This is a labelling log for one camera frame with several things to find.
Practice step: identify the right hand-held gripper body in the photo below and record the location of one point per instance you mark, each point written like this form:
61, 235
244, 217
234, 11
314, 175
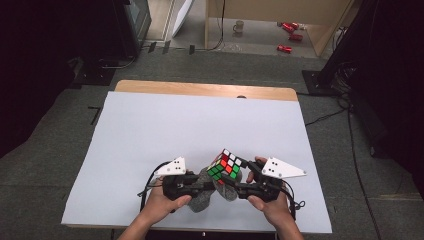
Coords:
280, 169

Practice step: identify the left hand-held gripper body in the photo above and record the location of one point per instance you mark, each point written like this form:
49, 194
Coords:
176, 186

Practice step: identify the grey cloth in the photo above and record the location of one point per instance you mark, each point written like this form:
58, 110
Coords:
201, 201

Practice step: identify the colourful puzzle cube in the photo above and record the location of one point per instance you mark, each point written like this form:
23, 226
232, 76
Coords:
225, 166

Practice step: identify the person's left hand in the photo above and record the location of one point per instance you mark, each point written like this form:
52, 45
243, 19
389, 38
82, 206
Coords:
160, 208

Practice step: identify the person's right hand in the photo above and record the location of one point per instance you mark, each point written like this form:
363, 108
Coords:
275, 213

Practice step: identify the white board sheet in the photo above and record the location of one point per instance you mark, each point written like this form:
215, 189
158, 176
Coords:
173, 133

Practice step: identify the wooden table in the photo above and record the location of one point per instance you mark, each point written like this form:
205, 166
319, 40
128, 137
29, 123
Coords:
200, 89

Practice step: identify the red can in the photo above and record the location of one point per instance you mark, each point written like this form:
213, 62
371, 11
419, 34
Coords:
295, 25
284, 49
295, 37
288, 27

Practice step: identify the black tape strip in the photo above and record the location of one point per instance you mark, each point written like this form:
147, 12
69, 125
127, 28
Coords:
192, 49
152, 47
166, 47

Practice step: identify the black metal stand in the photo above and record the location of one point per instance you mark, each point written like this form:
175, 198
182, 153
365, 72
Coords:
340, 50

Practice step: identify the grey mug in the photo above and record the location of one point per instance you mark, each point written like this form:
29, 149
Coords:
238, 26

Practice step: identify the white panel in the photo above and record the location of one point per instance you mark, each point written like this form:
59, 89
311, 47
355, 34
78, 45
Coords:
182, 15

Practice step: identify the black monitor cabinet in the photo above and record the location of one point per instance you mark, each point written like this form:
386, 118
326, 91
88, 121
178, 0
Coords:
133, 26

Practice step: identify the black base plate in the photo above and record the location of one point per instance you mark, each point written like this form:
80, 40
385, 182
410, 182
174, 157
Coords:
95, 75

